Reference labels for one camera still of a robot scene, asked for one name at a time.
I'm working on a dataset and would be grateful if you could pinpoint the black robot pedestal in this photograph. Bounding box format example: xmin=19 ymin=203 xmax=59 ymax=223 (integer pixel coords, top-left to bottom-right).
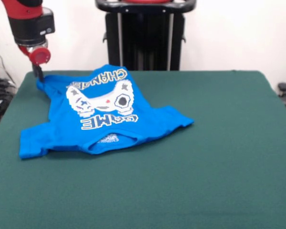
xmin=95 ymin=0 xmax=197 ymax=72

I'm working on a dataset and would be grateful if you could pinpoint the dark green table cloth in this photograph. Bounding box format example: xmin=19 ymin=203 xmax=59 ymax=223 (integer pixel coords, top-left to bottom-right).
xmin=0 ymin=70 xmax=286 ymax=229

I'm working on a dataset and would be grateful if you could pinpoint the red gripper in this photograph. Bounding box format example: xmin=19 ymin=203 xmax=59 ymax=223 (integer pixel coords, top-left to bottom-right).
xmin=19 ymin=44 xmax=51 ymax=84

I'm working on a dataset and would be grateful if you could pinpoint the blue printed t-shirt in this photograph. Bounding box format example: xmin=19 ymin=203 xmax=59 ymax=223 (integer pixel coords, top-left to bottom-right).
xmin=18 ymin=63 xmax=195 ymax=160

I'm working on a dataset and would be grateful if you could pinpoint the black cable bundle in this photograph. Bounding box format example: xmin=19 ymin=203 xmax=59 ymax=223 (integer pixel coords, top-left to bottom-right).
xmin=0 ymin=43 xmax=19 ymax=125

